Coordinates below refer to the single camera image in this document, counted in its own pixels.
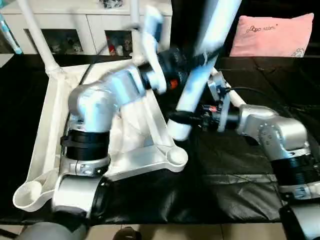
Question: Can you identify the white plastic table top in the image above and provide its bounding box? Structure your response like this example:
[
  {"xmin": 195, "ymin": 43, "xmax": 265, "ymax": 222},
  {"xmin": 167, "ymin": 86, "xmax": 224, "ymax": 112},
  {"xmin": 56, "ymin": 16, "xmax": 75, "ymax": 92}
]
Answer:
[{"xmin": 12, "ymin": 56, "xmax": 190, "ymax": 213}]

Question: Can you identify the pink pillow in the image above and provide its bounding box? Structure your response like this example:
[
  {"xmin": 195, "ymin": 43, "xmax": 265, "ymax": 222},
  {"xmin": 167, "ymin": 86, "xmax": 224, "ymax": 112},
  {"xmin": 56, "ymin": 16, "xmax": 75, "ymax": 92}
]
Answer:
[{"xmin": 229, "ymin": 12, "xmax": 315, "ymax": 58}]

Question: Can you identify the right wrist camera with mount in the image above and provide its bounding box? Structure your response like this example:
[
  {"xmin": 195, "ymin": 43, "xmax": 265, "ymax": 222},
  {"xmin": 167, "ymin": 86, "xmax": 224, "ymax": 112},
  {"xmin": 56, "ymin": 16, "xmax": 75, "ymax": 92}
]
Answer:
[{"xmin": 207, "ymin": 70, "xmax": 234, "ymax": 134}]

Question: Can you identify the dark ornament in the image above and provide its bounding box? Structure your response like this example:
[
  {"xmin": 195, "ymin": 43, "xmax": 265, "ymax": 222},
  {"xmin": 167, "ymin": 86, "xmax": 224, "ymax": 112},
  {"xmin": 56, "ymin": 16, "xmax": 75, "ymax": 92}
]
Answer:
[{"xmin": 99, "ymin": 0, "xmax": 124, "ymax": 9}]

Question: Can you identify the white cabinet with glass doors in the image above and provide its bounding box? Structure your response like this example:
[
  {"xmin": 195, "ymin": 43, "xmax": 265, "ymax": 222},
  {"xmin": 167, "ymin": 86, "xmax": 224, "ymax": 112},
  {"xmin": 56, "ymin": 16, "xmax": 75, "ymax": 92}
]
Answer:
[{"xmin": 0, "ymin": 0, "xmax": 174, "ymax": 57}]

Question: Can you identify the black furniture with yellow label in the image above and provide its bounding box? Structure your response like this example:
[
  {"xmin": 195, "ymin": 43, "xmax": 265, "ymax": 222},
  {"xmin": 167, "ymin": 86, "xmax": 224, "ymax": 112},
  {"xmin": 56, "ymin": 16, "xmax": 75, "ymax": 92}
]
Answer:
[{"xmin": 171, "ymin": 0, "xmax": 320, "ymax": 57}]

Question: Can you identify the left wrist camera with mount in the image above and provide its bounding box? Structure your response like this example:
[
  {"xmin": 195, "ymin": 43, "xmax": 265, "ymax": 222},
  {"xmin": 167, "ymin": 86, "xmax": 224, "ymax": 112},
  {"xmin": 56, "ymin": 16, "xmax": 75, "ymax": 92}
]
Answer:
[{"xmin": 131, "ymin": 5, "xmax": 168, "ymax": 97}]

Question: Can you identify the dark robot foot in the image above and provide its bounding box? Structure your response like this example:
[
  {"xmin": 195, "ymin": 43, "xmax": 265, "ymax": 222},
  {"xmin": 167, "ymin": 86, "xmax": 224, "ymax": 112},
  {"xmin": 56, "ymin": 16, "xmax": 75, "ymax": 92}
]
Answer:
[{"xmin": 113, "ymin": 227, "xmax": 142, "ymax": 240}]

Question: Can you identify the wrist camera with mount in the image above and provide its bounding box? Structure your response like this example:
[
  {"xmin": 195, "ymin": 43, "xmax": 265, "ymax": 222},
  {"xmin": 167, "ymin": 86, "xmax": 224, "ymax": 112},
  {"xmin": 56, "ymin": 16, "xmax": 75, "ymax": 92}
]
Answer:
[
  {"xmin": 207, "ymin": 70, "xmax": 234, "ymax": 134},
  {"xmin": 131, "ymin": 5, "xmax": 168, "ymax": 97}
]

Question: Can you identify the black work mat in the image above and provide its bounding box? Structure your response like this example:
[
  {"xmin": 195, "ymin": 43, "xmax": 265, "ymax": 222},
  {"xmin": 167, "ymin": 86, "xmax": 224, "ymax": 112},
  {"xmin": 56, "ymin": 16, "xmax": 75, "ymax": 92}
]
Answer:
[{"xmin": 0, "ymin": 52, "xmax": 320, "ymax": 225}]

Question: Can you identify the white plastic table leg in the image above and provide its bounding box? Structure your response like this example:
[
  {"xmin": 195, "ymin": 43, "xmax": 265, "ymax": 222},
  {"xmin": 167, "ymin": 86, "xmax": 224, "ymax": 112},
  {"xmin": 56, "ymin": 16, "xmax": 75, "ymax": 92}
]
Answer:
[
  {"xmin": 210, "ymin": 67, "xmax": 251, "ymax": 109},
  {"xmin": 166, "ymin": 0, "xmax": 244, "ymax": 142},
  {"xmin": 129, "ymin": 0, "xmax": 147, "ymax": 64},
  {"xmin": 16, "ymin": 0, "xmax": 63, "ymax": 74}
]

